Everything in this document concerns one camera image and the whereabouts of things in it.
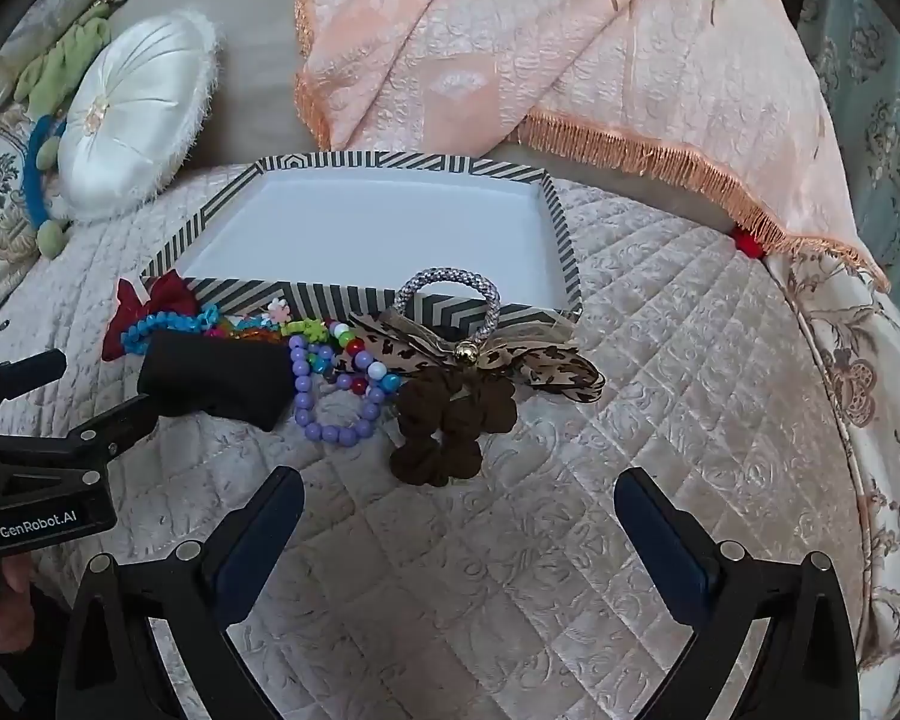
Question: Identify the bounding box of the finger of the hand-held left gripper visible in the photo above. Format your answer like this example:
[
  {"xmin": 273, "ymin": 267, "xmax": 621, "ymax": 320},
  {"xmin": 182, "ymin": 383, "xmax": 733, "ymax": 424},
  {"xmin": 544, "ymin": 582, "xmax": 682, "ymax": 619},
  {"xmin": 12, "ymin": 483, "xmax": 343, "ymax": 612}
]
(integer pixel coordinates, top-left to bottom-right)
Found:
[
  {"xmin": 0, "ymin": 349, "xmax": 68, "ymax": 436},
  {"xmin": 0, "ymin": 392, "xmax": 161, "ymax": 496}
]

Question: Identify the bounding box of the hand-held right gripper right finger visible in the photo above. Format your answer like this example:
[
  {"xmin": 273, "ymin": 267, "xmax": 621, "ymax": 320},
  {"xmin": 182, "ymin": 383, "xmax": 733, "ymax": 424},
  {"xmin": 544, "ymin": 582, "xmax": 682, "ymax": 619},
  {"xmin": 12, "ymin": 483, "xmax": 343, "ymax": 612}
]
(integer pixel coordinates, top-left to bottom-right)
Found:
[{"xmin": 613, "ymin": 467, "xmax": 863, "ymax": 720}]

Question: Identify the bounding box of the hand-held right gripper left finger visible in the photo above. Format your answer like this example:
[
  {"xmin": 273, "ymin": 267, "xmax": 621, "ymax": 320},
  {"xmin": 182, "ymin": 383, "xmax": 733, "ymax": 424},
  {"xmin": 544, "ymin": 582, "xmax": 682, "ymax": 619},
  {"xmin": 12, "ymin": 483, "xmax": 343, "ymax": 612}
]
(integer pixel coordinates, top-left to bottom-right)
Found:
[{"xmin": 56, "ymin": 465, "xmax": 306, "ymax": 720}]

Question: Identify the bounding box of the black cloth headband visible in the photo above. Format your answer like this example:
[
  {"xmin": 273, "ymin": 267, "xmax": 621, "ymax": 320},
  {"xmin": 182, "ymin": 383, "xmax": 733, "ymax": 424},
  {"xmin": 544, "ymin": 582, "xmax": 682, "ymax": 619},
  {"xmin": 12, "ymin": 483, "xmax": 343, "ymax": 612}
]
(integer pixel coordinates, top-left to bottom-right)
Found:
[{"xmin": 136, "ymin": 330, "xmax": 295, "ymax": 434}]

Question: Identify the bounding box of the blue bead bracelet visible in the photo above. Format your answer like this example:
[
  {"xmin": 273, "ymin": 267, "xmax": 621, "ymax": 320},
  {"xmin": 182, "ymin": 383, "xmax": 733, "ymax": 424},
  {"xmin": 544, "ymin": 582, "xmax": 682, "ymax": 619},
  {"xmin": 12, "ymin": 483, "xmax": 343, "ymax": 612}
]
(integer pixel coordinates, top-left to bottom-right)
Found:
[{"xmin": 122, "ymin": 305, "xmax": 222, "ymax": 355}]

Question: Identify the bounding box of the purple bead bracelet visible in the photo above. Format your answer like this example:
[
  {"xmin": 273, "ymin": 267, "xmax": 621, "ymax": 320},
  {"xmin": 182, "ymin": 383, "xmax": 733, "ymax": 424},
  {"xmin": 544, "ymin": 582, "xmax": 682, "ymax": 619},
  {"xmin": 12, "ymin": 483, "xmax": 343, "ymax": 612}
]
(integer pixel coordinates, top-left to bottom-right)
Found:
[{"xmin": 289, "ymin": 335, "xmax": 402, "ymax": 445}]

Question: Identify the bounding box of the red velvet bow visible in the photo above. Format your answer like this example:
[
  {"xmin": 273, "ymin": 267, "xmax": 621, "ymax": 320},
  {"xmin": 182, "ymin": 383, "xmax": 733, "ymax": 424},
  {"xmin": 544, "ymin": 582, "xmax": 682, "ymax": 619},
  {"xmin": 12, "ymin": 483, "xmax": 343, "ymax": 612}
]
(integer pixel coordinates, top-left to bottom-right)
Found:
[{"xmin": 102, "ymin": 274, "xmax": 200, "ymax": 362}]

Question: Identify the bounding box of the orange crystal bead bracelet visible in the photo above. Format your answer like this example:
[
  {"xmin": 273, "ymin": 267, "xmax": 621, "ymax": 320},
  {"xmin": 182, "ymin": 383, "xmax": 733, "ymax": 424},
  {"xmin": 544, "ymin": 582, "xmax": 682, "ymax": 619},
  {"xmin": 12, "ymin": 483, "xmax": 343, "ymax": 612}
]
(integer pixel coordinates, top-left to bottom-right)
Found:
[{"xmin": 206, "ymin": 319, "xmax": 286, "ymax": 346}]

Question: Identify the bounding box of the brown scrunchie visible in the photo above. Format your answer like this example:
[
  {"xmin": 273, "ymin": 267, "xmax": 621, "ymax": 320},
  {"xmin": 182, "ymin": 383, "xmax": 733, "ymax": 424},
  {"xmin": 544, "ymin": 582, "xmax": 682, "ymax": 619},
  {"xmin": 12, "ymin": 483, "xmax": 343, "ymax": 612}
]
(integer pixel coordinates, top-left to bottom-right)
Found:
[{"xmin": 388, "ymin": 371, "xmax": 520, "ymax": 487}]

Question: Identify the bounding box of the multicolour bead bracelet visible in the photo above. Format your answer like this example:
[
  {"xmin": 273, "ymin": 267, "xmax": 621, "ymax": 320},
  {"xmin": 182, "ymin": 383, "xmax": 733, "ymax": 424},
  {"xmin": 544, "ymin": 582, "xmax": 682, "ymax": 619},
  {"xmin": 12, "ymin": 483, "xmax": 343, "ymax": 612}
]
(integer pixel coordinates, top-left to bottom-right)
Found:
[{"xmin": 311, "ymin": 319, "xmax": 391, "ymax": 398}]

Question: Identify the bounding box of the leopard print ribbon bow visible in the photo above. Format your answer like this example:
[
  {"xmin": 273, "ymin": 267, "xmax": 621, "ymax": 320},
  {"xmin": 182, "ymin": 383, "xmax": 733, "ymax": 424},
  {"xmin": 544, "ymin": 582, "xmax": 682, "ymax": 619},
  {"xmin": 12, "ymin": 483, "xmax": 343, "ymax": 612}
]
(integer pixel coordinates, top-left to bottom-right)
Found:
[
  {"xmin": 347, "ymin": 311, "xmax": 578, "ymax": 377},
  {"xmin": 510, "ymin": 345, "xmax": 607, "ymax": 404}
]

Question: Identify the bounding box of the plastic flower bracelet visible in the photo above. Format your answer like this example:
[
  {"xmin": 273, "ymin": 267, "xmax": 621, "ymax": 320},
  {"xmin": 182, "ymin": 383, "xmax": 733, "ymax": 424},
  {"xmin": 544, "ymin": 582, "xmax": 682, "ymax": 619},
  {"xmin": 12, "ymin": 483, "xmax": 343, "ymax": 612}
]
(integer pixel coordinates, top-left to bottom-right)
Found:
[{"xmin": 266, "ymin": 298, "xmax": 331, "ymax": 342}]

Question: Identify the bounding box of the silver beaded hair tie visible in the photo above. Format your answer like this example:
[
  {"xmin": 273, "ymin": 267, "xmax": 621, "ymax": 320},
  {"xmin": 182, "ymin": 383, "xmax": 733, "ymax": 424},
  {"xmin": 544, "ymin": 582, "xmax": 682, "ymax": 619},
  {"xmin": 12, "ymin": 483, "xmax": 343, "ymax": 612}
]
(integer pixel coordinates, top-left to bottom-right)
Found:
[{"xmin": 392, "ymin": 267, "xmax": 502, "ymax": 350}]

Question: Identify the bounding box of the striped cardboard box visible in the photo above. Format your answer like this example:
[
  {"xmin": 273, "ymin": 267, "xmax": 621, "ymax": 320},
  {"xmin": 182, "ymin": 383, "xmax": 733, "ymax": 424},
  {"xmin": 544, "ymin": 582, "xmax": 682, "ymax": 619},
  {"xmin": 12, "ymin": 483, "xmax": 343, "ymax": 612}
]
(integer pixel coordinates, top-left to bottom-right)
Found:
[{"xmin": 141, "ymin": 152, "xmax": 582, "ymax": 323}]

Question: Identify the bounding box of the person's left hand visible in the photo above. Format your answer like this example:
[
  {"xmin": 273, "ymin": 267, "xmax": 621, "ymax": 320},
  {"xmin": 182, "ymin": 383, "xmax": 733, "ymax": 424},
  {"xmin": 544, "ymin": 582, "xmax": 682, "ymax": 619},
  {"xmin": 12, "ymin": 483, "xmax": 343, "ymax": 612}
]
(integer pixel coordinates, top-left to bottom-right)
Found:
[{"xmin": 0, "ymin": 553, "xmax": 40, "ymax": 655}]

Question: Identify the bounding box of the cream quilted bedspread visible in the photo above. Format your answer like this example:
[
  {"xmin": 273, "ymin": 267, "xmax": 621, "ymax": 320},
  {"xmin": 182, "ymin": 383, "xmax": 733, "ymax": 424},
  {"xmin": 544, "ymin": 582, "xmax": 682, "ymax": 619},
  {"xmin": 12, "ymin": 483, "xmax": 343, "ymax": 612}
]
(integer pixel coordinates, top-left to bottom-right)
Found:
[{"xmin": 0, "ymin": 165, "xmax": 893, "ymax": 720}]

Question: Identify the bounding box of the floral bed skirt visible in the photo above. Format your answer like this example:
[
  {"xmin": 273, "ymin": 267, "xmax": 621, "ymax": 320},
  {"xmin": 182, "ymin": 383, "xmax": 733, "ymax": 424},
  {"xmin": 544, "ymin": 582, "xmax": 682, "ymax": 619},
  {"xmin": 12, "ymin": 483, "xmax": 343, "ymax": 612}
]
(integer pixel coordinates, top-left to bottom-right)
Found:
[{"xmin": 765, "ymin": 240, "xmax": 900, "ymax": 720}]

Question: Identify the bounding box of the white round satin pillow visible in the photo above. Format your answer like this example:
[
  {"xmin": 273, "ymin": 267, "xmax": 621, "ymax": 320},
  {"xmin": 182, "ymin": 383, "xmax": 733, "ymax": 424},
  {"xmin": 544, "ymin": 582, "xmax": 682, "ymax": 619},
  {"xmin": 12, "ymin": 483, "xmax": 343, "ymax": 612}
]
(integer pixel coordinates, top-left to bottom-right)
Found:
[{"xmin": 58, "ymin": 9, "xmax": 222, "ymax": 224}]

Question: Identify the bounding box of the green plush toy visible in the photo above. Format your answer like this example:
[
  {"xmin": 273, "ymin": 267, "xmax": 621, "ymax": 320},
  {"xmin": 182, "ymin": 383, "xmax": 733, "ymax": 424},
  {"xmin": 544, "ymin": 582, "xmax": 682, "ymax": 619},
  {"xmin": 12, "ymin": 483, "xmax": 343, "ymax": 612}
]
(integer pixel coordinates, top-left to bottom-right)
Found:
[{"xmin": 13, "ymin": 4, "xmax": 113, "ymax": 121}]

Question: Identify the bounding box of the grey floral cloth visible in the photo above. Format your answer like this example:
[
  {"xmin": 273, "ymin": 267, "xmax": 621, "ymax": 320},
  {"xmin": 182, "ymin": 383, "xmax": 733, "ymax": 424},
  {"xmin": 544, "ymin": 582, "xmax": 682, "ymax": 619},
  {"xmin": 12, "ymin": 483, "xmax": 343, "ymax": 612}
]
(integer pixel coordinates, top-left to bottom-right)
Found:
[{"xmin": 0, "ymin": 0, "xmax": 143, "ymax": 98}]

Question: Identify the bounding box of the beige upholstered headboard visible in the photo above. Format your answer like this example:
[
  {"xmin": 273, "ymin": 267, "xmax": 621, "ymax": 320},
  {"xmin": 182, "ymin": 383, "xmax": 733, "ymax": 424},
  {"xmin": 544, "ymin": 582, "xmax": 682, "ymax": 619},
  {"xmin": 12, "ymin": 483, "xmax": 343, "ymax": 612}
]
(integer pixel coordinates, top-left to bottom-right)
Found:
[{"xmin": 109, "ymin": 0, "xmax": 732, "ymax": 235}]

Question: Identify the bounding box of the blue floral curtain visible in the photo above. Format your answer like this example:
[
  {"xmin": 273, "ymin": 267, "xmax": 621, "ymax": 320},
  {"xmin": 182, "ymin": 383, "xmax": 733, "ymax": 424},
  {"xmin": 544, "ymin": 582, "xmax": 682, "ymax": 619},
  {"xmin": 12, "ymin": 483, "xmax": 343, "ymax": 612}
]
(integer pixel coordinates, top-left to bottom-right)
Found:
[{"xmin": 799, "ymin": 0, "xmax": 900, "ymax": 361}]

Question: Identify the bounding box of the peach fringed blanket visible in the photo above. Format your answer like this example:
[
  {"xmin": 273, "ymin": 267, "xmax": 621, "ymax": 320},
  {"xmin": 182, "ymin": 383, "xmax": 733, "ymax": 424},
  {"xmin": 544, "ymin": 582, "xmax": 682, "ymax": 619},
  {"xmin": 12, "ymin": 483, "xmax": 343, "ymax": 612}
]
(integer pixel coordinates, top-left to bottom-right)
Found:
[{"xmin": 294, "ymin": 0, "xmax": 892, "ymax": 293}]

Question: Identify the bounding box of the blue plush ring toy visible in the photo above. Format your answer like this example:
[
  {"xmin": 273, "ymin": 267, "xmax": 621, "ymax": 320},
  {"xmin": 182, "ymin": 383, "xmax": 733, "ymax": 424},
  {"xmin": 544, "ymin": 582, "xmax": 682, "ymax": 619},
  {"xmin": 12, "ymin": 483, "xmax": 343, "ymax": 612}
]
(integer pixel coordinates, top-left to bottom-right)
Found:
[{"xmin": 22, "ymin": 114, "xmax": 72, "ymax": 260}]

